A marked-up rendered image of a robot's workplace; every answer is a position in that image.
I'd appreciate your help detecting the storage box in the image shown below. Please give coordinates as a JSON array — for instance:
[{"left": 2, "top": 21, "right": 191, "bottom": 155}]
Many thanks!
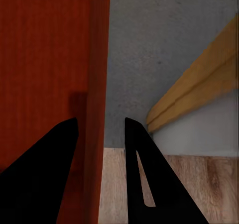
[{"left": 0, "top": 0, "right": 110, "bottom": 224}]

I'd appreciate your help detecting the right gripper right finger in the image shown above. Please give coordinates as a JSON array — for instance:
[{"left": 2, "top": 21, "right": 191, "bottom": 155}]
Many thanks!
[{"left": 124, "top": 117, "right": 209, "bottom": 224}]

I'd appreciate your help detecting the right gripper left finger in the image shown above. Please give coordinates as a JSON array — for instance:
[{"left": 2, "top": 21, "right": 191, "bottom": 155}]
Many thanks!
[{"left": 0, "top": 117, "right": 79, "bottom": 224}]

